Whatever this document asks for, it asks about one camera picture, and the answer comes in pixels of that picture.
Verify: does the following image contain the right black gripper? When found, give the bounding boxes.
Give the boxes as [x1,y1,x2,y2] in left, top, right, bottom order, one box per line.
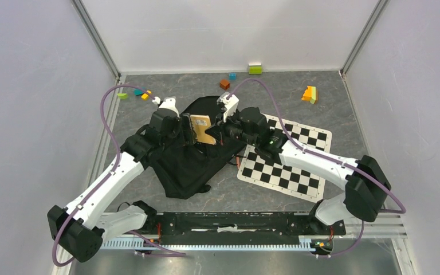
[206,108,258,147]

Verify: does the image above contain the brown spiral notebook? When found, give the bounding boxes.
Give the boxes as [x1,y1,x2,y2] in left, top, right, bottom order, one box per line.
[190,115,217,145]

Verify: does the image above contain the black student backpack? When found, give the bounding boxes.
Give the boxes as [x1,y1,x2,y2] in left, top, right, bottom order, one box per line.
[141,96,245,199]

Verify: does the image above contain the black white chessboard mat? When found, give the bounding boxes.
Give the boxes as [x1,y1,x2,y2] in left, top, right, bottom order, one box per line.
[237,119,332,203]

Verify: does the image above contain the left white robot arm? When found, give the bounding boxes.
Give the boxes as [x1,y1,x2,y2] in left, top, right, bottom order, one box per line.
[47,108,182,267]

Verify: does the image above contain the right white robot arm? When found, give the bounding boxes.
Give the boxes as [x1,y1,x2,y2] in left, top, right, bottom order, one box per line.
[205,107,390,234]

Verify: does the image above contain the brown cube block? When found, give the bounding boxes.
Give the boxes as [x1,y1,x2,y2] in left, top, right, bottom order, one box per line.
[219,79,230,91]

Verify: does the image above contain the yellow small block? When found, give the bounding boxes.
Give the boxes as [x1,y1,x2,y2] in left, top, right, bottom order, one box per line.
[140,90,152,100]

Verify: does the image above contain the teal block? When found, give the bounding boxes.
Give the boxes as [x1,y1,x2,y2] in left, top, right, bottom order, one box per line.
[134,89,143,96]

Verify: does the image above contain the green white block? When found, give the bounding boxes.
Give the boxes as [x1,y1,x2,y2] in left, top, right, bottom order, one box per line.
[247,62,263,74]

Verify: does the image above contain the green half-round block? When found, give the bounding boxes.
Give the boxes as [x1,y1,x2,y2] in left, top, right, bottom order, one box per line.
[117,93,128,99]

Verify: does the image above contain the orange stepped block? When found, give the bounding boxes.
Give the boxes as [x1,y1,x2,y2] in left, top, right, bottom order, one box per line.
[301,86,314,101]

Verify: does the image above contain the yellow-green block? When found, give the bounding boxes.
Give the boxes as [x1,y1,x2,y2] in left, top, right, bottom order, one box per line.
[310,86,319,104]

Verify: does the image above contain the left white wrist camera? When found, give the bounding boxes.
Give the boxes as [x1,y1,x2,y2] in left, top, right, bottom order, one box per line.
[152,96,179,117]

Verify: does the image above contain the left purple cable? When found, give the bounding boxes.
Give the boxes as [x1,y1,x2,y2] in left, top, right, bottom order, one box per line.
[51,84,158,268]

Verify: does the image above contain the purple cable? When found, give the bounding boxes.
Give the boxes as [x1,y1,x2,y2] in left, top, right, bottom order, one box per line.
[51,84,158,268]
[227,77,407,214]

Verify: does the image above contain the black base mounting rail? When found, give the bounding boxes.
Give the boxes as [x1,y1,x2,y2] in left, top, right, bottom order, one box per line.
[138,211,346,245]

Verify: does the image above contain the white cable duct strip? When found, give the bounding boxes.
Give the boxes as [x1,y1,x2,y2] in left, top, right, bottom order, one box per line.
[100,235,315,252]

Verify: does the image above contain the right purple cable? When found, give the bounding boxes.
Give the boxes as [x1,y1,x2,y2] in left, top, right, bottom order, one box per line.
[227,77,407,214]

